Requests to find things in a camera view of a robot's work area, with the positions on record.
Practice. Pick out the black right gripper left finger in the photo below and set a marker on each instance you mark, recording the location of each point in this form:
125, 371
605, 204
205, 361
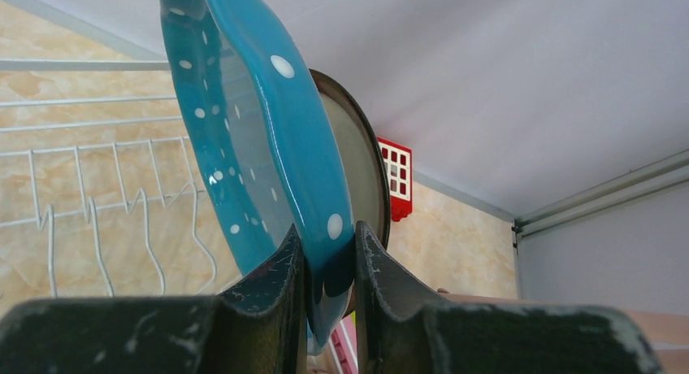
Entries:
256, 326

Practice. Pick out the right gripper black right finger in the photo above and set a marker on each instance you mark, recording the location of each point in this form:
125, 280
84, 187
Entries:
403, 326

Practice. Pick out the blue polka dot plate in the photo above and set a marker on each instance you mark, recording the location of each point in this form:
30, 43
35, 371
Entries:
264, 145

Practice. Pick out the red-rimmed cream round plate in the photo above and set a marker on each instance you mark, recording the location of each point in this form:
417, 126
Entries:
360, 155

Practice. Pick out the pink green toy brick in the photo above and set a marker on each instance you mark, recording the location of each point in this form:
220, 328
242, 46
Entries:
343, 346

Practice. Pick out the red toy calculator block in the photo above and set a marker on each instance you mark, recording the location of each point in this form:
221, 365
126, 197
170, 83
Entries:
399, 171

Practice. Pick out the white wire dish rack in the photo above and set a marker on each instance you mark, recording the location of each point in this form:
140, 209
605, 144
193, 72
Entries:
100, 192

